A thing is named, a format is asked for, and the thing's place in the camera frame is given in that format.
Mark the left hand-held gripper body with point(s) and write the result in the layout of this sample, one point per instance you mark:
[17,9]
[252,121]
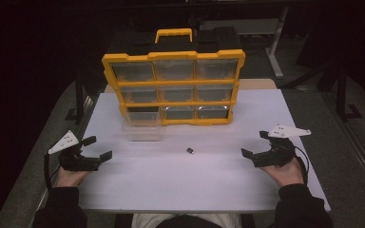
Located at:
[76,161]

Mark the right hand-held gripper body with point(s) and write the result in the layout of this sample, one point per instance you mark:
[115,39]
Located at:
[277,155]

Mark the clear plastic drawer bin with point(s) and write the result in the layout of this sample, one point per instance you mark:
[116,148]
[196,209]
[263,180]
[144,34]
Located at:
[141,131]

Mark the small black part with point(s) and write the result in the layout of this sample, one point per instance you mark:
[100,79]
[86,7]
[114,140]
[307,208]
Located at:
[190,150]

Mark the yellow black drawer organizer cabinet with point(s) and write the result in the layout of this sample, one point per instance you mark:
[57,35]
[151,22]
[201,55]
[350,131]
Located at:
[174,83]

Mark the person's left hand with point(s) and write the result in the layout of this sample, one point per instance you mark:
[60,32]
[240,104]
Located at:
[69,178]

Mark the person's right hand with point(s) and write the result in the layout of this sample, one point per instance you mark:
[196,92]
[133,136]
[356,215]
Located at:
[285,174]

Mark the black metal stand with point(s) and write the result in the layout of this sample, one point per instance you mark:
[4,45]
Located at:
[79,101]
[342,95]

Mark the grid of clear plastic drawers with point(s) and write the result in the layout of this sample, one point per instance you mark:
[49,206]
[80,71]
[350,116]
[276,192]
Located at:
[176,70]

